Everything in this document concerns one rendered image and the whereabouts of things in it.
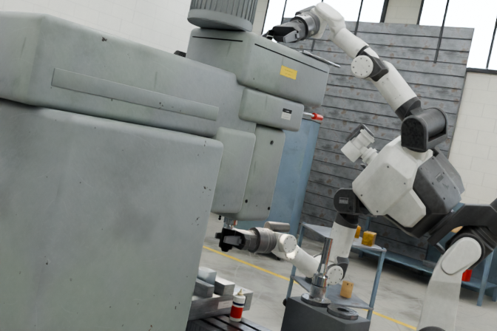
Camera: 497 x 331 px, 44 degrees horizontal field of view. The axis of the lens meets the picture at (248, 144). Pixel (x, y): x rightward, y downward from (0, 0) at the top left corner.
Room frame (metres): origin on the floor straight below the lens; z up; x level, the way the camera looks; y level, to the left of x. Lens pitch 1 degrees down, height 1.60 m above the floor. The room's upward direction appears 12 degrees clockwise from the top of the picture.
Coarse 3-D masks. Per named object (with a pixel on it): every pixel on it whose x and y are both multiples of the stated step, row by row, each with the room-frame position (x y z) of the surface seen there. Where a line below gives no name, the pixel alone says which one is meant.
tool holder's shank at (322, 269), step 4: (328, 240) 1.78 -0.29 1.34; (332, 240) 1.78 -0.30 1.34; (324, 244) 1.79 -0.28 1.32; (328, 244) 1.78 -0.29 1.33; (324, 248) 1.78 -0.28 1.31; (328, 248) 1.78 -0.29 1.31; (324, 252) 1.78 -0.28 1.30; (328, 252) 1.78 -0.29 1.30; (324, 256) 1.78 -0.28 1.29; (328, 256) 1.78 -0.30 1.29; (320, 260) 1.79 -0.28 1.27; (324, 260) 1.78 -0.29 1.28; (328, 260) 1.79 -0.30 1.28; (320, 264) 1.78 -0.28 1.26; (324, 264) 1.78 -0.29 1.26; (320, 268) 1.78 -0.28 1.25; (324, 268) 1.78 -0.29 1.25; (320, 272) 1.77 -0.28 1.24; (324, 272) 1.77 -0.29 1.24
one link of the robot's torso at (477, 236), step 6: (462, 228) 2.05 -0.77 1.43; (468, 228) 2.03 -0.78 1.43; (474, 228) 2.02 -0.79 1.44; (456, 234) 2.06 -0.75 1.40; (462, 234) 2.02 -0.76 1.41; (468, 234) 2.01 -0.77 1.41; (474, 234) 2.01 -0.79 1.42; (480, 234) 2.01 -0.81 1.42; (450, 240) 2.06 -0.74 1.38; (456, 240) 2.02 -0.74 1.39; (480, 240) 2.00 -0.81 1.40; (486, 240) 2.00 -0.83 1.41; (486, 246) 2.00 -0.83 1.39; (492, 246) 2.01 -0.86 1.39; (486, 252) 2.01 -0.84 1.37; (480, 258) 1.99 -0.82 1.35; (474, 264) 2.00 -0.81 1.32
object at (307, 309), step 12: (288, 300) 1.78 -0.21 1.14; (300, 300) 1.78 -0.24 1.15; (312, 300) 1.75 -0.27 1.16; (324, 300) 1.78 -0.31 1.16; (288, 312) 1.78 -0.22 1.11; (300, 312) 1.75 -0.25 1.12; (312, 312) 1.72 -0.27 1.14; (324, 312) 1.70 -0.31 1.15; (336, 312) 1.68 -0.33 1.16; (348, 312) 1.72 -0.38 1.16; (288, 324) 1.77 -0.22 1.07; (300, 324) 1.74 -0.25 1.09; (312, 324) 1.71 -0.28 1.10; (324, 324) 1.68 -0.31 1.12; (336, 324) 1.66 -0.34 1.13; (348, 324) 1.64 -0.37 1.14; (360, 324) 1.68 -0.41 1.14
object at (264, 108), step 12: (252, 96) 1.85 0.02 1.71; (264, 96) 1.90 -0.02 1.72; (276, 96) 1.96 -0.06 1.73; (240, 108) 1.83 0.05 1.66; (252, 108) 1.86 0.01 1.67; (264, 108) 1.91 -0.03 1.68; (276, 108) 1.95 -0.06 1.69; (288, 108) 2.01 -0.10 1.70; (300, 108) 2.06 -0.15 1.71; (252, 120) 1.88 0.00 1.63; (264, 120) 1.92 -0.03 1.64; (276, 120) 1.96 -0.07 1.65; (288, 120) 2.02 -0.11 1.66; (300, 120) 2.07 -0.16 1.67
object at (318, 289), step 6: (312, 282) 1.78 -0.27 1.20; (318, 282) 1.77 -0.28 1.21; (324, 282) 1.77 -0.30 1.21; (312, 288) 1.78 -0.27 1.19; (318, 288) 1.77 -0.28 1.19; (324, 288) 1.77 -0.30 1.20; (312, 294) 1.77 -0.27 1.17; (318, 294) 1.77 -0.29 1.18; (324, 294) 1.77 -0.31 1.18; (318, 300) 1.77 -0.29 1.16
